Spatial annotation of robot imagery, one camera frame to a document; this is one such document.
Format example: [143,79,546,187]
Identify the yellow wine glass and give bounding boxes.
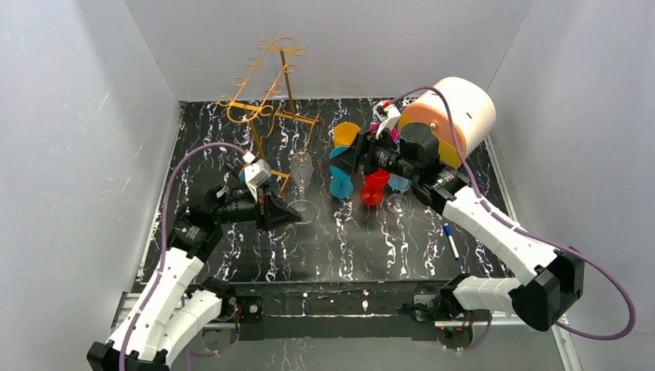
[333,122,361,147]

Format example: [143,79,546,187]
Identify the teal blue wine glass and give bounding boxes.
[330,165,354,199]

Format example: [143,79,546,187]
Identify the light blue wine glass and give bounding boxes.
[388,175,411,193]

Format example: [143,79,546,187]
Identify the magenta wine glass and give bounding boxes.
[369,122,399,142]

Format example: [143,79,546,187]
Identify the red wine glass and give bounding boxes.
[359,169,391,206]

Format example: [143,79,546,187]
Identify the clear wine glass front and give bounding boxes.
[386,190,409,215]

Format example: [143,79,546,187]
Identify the clear wine glass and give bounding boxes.
[386,190,409,215]
[289,151,317,224]

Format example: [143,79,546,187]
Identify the gold wire glass rack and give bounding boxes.
[217,36,324,160]

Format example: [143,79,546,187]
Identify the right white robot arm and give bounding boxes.
[331,123,584,332]

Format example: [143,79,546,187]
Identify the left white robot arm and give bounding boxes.
[87,180,302,370]

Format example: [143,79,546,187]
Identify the black marble pattern mat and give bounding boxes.
[170,98,511,282]

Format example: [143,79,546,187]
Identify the white cylindrical drawer box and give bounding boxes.
[397,77,496,168]

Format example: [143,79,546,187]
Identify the blue white marker pen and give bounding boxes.
[443,223,460,260]

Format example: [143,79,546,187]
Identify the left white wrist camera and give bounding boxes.
[243,158,272,201]

